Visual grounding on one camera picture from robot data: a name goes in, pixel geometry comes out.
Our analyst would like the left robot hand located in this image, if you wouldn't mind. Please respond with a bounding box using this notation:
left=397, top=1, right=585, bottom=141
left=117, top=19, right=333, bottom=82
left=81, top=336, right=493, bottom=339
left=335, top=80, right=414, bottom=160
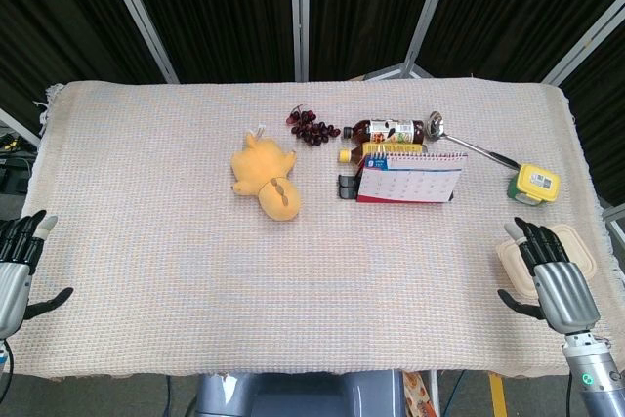
left=0, top=209, right=75, bottom=341

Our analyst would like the beige plastic lunch box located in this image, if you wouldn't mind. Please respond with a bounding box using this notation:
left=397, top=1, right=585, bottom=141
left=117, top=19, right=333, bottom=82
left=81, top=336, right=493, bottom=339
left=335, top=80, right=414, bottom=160
left=495, top=223, right=599, bottom=299

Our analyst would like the yellow plush bear toy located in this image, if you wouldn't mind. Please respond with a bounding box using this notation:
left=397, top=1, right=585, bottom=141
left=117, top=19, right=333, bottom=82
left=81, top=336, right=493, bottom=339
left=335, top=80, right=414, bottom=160
left=229, top=127, right=302, bottom=222

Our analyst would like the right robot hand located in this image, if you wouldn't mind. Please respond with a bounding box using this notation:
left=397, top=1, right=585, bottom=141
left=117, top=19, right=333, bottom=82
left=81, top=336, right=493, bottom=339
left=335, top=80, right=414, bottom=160
left=497, top=216, right=602, bottom=336

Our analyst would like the green jar yellow lid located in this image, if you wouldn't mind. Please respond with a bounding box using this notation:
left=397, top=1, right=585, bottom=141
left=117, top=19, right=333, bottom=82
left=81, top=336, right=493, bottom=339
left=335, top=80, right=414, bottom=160
left=506, top=163, right=562, bottom=209

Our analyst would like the beige woven tablecloth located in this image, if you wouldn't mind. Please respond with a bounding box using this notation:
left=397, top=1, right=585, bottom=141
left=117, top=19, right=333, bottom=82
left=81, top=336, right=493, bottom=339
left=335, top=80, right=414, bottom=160
left=9, top=77, right=625, bottom=381

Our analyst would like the yellow capped drink bottle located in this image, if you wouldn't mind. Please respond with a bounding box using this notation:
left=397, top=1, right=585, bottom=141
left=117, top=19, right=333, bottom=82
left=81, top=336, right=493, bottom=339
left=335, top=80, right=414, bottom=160
left=338, top=141, right=429, bottom=165

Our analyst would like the dark red grape bunch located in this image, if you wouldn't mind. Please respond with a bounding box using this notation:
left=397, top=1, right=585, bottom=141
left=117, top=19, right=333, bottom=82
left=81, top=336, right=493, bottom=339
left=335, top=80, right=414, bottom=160
left=285, top=104, right=342, bottom=147

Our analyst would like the white screen frame post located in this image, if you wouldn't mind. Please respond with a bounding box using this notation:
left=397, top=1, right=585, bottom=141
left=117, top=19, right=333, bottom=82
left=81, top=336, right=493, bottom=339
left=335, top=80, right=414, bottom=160
left=96, top=0, right=181, bottom=85
left=540, top=0, right=625, bottom=87
left=288, top=0, right=313, bottom=81
left=363, top=0, right=461, bottom=81

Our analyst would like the brown tea bottle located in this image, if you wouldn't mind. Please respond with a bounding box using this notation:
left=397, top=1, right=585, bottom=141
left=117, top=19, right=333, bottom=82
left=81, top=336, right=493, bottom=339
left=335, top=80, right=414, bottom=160
left=341, top=118, right=430, bottom=146

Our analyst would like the grey robot torso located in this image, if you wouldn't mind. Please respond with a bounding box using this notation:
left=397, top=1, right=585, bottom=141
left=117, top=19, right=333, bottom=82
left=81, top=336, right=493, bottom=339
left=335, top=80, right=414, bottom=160
left=194, top=370, right=407, bottom=417

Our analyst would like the red desk calendar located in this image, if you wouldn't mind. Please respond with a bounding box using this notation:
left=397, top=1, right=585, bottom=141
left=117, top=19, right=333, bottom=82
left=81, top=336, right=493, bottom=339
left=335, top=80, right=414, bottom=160
left=355, top=151, right=470, bottom=205

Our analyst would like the steel ladle black handle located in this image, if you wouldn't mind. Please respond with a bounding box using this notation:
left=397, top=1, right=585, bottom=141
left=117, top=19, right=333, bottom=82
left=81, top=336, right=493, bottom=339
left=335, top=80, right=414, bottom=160
left=425, top=110, right=521, bottom=171

